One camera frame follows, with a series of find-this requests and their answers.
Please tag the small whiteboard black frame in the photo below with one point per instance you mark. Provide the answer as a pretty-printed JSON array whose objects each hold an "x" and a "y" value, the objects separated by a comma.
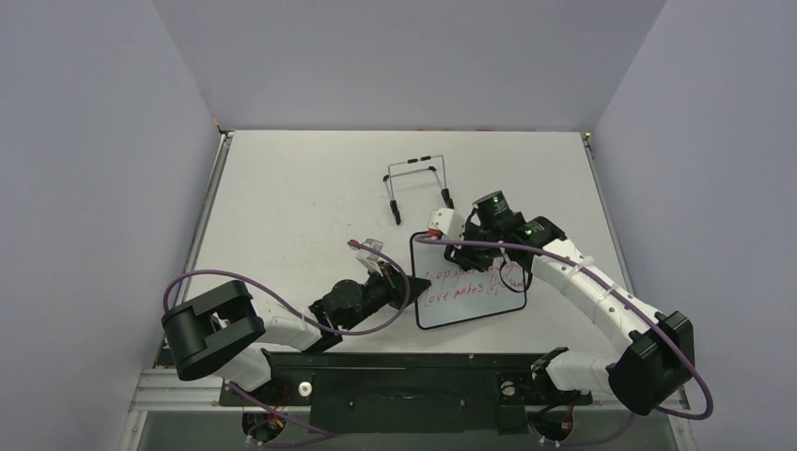
[{"x": 457, "y": 295}]

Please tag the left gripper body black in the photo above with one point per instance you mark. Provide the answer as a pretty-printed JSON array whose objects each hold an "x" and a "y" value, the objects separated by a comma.
[{"x": 378, "y": 294}]

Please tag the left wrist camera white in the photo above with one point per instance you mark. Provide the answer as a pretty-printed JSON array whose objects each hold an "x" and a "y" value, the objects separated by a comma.
[{"x": 369, "y": 254}]

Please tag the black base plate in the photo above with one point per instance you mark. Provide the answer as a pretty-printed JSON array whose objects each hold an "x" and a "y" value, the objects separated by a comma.
[{"x": 405, "y": 392}]

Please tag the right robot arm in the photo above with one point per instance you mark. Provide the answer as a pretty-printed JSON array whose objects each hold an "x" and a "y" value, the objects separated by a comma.
[{"x": 655, "y": 352}]

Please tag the aluminium left side rail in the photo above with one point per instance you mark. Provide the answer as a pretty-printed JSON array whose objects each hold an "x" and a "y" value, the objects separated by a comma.
[{"x": 208, "y": 200}]

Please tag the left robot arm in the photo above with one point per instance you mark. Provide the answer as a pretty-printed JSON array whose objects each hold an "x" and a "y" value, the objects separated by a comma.
[{"x": 218, "y": 332}]

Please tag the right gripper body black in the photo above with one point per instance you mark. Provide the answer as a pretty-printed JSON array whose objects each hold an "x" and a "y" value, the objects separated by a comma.
[{"x": 469, "y": 254}]

